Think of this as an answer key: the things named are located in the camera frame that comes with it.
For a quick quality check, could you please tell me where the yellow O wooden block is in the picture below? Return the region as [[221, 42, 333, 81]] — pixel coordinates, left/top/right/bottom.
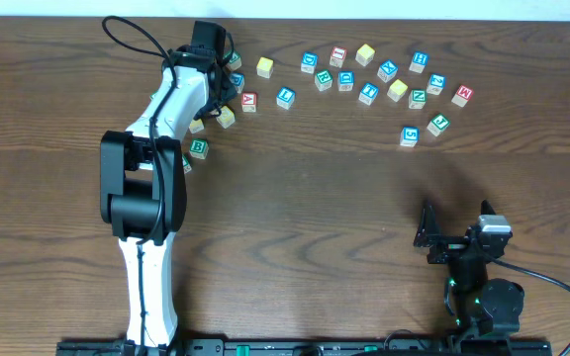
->
[[387, 79, 408, 102], [256, 57, 274, 79]]

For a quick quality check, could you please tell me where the green B wooden block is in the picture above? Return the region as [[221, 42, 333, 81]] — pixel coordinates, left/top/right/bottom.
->
[[189, 138, 210, 160]]

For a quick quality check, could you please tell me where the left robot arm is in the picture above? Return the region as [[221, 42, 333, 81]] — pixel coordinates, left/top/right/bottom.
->
[[100, 44, 237, 355]]

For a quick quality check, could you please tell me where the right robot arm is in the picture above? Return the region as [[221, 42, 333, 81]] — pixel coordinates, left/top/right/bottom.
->
[[414, 201, 524, 337]]

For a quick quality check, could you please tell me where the green block near top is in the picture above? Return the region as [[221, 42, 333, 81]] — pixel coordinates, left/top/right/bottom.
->
[[227, 50, 242, 72]]

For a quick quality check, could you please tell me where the blue P wooden block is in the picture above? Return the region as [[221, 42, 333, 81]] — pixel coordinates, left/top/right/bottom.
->
[[230, 72, 245, 94]]

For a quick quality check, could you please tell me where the red A wooden block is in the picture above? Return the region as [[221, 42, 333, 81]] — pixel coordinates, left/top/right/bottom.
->
[[240, 92, 257, 113]]

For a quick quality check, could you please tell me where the yellow block middle left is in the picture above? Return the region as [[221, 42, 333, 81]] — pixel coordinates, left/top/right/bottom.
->
[[217, 106, 236, 129]]

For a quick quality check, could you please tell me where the yellow block lower middle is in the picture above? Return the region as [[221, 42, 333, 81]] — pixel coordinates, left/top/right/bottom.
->
[[189, 119, 205, 134]]

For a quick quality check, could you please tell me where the blue L wooden block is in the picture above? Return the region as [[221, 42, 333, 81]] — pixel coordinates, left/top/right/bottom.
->
[[276, 87, 296, 110]]

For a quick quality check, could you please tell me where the blue 5 wooden block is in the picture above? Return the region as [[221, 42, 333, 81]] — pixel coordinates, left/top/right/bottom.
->
[[400, 127, 420, 147]]

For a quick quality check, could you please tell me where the green J wooden block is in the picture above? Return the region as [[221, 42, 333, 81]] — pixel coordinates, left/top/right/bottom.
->
[[427, 114, 450, 136]]

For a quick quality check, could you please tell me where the blue D wooden block upper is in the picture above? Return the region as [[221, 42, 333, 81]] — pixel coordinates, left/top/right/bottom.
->
[[301, 52, 318, 74]]

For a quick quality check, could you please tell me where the blue d wooden block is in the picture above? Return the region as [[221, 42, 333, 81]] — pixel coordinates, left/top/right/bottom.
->
[[301, 52, 318, 74], [337, 71, 354, 92]]

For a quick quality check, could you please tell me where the red M wooden block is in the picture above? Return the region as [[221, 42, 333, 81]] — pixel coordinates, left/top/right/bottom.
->
[[451, 85, 474, 108]]

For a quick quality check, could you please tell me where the green 4 wooden block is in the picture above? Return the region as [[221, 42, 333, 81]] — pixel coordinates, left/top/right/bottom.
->
[[182, 155, 192, 174]]

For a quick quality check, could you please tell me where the green R wooden block right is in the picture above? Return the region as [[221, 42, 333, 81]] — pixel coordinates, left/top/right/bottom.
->
[[314, 69, 333, 92]]

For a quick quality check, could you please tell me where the green N wooden block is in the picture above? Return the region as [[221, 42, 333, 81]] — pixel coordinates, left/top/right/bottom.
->
[[408, 89, 428, 110]]

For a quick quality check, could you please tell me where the red I wooden block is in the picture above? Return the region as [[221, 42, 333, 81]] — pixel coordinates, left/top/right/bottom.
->
[[330, 46, 347, 68]]

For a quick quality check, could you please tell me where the blue 2 wooden block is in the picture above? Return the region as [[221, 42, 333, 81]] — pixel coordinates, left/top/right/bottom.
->
[[427, 73, 446, 95]]

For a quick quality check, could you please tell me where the blue D wooden block lower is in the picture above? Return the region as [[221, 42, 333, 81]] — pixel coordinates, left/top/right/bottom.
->
[[337, 71, 354, 92]]

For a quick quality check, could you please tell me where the blue T wooden block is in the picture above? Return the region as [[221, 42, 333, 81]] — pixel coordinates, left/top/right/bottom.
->
[[358, 82, 379, 106]]

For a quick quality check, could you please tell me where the yellow top wooden block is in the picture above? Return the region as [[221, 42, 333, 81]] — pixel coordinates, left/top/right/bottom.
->
[[355, 44, 375, 67]]

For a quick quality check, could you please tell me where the blue H wooden block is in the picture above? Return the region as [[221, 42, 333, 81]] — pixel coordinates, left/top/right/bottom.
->
[[409, 51, 429, 73]]

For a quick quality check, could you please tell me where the blue X wooden block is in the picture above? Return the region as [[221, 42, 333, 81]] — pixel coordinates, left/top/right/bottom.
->
[[377, 59, 398, 83]]

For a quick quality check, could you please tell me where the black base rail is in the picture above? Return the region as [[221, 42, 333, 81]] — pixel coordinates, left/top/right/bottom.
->
[[55, 336, 553, 356]]

